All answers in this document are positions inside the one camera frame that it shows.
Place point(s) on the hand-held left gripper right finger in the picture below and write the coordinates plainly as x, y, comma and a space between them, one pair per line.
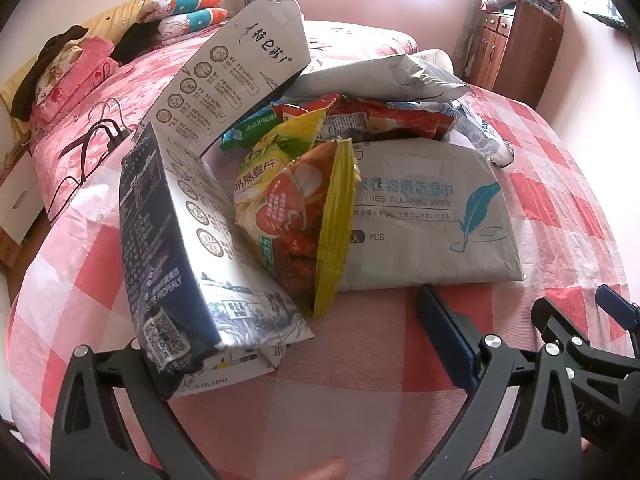
450, 340

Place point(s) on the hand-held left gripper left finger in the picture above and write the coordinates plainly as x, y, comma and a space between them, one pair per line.
120, 367

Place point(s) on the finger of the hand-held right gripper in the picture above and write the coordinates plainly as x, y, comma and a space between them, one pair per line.
557, 325
617, 307

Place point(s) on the grey wet wipes pack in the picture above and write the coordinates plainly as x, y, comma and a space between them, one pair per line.
425, 225

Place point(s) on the dark blue milk carton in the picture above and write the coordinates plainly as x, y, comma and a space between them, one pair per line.
175, 260

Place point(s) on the red tea packet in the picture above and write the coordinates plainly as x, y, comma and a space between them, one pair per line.
390, 117

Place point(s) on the grey plastic mailing bag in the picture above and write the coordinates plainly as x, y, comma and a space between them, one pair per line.
380, 77

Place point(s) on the red white checked tablecloth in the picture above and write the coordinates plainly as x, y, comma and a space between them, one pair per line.
350, 410

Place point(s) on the white bag with blue print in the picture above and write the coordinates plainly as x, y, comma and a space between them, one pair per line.
482, 135

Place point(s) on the yellow oatmeal packet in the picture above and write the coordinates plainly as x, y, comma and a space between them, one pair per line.
290, 210

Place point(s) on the black power adapter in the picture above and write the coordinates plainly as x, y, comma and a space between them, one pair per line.
117, 135

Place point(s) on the teal wipes packet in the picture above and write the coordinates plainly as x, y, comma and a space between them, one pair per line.
247, 135

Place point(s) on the brown wooden cabinet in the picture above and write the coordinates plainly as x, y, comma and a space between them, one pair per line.
525, 50

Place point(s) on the white round object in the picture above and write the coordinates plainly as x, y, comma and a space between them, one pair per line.
437, 60

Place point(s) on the pink bed sheet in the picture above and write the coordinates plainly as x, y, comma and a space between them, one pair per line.
140, 75

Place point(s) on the pink folded quilt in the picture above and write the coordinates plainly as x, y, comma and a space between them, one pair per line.
95, 60

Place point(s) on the white flattened milk carton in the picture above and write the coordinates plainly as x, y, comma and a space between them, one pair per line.
235, 70

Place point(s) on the black clothing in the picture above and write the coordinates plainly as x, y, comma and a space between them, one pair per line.
135, 40

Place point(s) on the dark brown clothing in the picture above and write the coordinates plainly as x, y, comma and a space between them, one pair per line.
60, 40

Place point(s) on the yellow star print headboard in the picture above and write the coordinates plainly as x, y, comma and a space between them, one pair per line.
115, 15

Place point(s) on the wall-mounted television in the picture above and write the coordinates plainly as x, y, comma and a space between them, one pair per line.
607, 19

